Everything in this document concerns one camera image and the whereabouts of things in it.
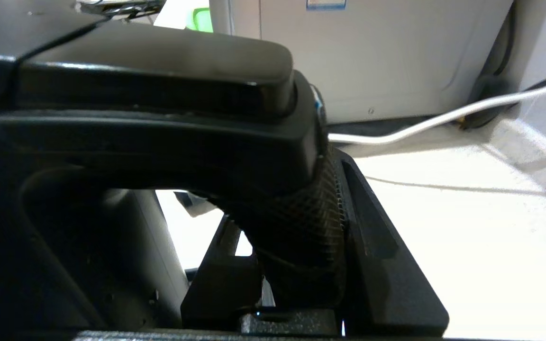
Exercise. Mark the green cutting mat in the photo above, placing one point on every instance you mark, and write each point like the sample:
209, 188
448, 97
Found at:
201, 20

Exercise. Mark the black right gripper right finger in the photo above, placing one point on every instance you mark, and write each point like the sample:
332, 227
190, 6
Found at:
386, 284

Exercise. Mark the silver microwave oven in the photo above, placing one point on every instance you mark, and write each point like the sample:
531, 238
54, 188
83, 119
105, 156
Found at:
396, 57

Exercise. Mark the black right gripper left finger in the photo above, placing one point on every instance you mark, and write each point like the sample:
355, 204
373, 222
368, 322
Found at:
221, 289

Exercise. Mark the black electric kettle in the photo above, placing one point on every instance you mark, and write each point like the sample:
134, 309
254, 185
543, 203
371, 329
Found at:
159, 132

